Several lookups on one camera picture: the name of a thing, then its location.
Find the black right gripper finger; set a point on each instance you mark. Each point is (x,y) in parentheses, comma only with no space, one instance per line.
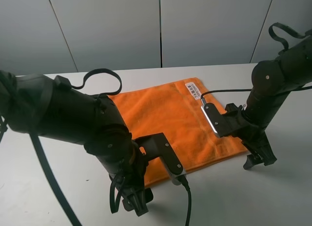
(251,161)
(266,154)

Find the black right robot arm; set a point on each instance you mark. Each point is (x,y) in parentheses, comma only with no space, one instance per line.
(273,81)

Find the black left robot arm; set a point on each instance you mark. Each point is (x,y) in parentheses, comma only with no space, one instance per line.
(52,107)

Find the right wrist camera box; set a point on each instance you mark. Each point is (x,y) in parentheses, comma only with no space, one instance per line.
(217,122)

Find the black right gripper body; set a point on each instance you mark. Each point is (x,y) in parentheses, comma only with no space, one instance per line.
(251,135)

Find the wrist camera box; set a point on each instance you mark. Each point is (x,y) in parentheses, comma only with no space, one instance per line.
(157,146)
(217,122)

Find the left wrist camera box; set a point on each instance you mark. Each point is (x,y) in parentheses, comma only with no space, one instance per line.
(157,146)

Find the white towel label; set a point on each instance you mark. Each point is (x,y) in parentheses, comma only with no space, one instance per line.
(194,90)

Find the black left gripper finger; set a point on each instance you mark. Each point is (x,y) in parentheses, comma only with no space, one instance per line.
(127,205)
(140,200)

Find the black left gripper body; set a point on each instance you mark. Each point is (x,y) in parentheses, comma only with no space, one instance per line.
(126,170)

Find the orange terry towel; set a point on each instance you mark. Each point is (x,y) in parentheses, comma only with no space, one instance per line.
(172,110)

